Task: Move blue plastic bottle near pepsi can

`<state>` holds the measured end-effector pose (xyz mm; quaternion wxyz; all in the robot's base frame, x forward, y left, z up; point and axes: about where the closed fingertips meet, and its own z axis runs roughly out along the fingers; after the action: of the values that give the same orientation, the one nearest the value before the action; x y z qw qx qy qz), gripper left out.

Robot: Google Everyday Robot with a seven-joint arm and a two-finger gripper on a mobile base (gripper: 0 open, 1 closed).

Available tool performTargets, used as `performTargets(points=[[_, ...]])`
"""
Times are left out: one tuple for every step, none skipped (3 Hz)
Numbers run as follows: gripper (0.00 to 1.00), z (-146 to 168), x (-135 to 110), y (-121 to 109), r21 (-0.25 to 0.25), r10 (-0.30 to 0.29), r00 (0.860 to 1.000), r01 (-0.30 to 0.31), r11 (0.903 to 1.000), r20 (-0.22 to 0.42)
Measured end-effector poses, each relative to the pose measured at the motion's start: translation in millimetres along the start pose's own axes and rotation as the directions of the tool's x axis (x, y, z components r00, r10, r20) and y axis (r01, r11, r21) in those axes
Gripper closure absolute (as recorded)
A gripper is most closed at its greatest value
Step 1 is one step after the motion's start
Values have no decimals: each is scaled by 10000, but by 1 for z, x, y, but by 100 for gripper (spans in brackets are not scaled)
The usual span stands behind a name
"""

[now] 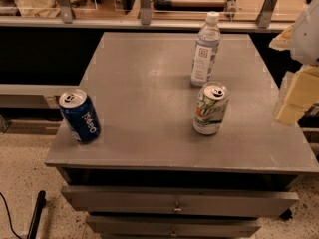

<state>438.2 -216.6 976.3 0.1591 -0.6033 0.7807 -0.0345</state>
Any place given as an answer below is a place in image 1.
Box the metal window frame rail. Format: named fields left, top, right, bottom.
left=0, top=0, right=306, bottom=31

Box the grey drawer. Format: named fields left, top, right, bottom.
left=86, top=216, right=260, bottom=239
left=62, top=186, right=298, bottom=217

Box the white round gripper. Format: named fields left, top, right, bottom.
left=269, top=0, right=319, bottom=125

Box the blue pepsi can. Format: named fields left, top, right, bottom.
left=59, top=89, right=101, bottom=143

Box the black cable on floor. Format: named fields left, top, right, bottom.
left=0, top=191, right=23, bottom=239

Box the black pole on floor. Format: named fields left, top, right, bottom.
left=27, top=190, right=46, bottom=239

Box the upper grey drawer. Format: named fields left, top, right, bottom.
left=62, top=186, right=298, bottom=217

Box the clear blue-label plastic bottle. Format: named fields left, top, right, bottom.
left=190, top=12, right=220, bottom=86

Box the lower grey drawer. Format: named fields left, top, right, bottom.
left=86, top=216, right=260, bottom=239

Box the black cabinet caster wheel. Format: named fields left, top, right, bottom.
left=280, top=209, right=293, bottom=220

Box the grey drawer cabinet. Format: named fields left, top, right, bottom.
left=46, top=33, right=318, bottom=224

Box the white green 7up can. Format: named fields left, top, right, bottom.
left=193, top=82, right=229, bottom=135

